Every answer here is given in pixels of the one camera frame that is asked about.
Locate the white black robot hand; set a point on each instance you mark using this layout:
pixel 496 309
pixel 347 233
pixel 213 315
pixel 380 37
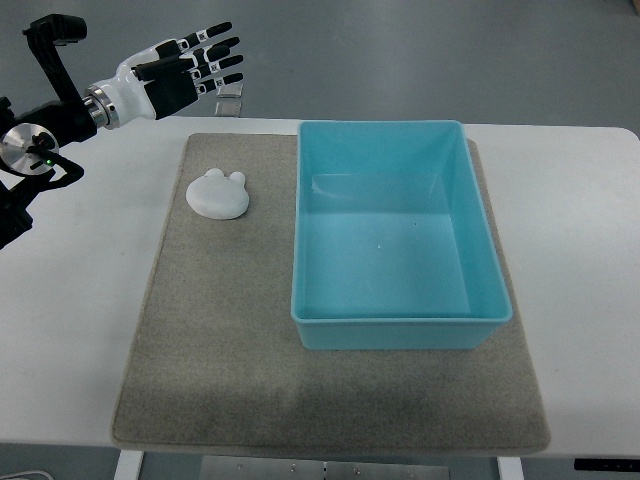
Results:
pixel 129 97

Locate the white bunny toy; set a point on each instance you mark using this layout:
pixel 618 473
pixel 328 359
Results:
pixel 217 196

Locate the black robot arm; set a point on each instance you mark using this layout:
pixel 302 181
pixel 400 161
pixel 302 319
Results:
pixel 30 143

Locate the light blue plastic box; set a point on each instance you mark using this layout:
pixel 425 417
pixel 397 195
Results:
pixel 393 248

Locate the metal floor plate upper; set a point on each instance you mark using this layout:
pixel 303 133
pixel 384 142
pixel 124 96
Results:
pixel 233 90

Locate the metal floor plate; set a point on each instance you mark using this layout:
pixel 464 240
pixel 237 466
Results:
pixel 228 109
pixel 233 90

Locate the metal floor plate lower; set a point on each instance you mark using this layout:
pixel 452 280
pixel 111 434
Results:
pixel 228 109

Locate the grey felt mat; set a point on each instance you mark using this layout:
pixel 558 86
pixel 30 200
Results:
pixel 217 366

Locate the white table leg left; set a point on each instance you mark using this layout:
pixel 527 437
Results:
pixel 129 465

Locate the white table leg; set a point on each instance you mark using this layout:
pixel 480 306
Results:
pixel 129 465
pixel 510 468

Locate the white table leg right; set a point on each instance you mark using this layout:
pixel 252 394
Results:
pixel 510 468

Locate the black table control panel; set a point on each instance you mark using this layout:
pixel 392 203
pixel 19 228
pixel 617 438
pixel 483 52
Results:
pixel 607 465

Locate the grey metal base plate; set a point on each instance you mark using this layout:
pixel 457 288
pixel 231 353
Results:
pixel 226 467

